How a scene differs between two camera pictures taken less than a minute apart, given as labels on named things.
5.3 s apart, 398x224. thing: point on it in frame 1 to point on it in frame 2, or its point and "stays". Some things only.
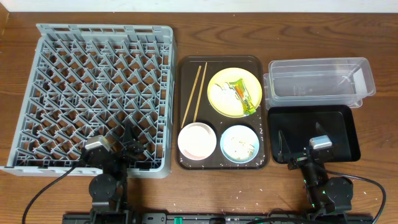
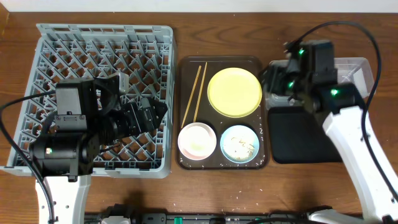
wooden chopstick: (200, 89) stays
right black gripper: (284, 152) to (270, 80)
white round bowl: (196, 141) stays
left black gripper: (134, 150) to (133, 127)
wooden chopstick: (191, 96) stays
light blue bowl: (239, 144) stays
